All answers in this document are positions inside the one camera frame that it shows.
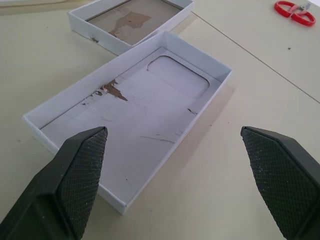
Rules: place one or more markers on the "white box lid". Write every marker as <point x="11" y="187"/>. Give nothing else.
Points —
<point x="130" y="25"/>

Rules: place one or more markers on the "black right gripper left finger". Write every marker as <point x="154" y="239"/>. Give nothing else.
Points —
<point x="62" y="190"/>

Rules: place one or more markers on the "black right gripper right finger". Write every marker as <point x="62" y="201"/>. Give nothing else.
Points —
<point x="282" y="180"/>

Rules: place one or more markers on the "dark blue smartphone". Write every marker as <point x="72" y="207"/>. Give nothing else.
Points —
<point x="150" y="120"/>

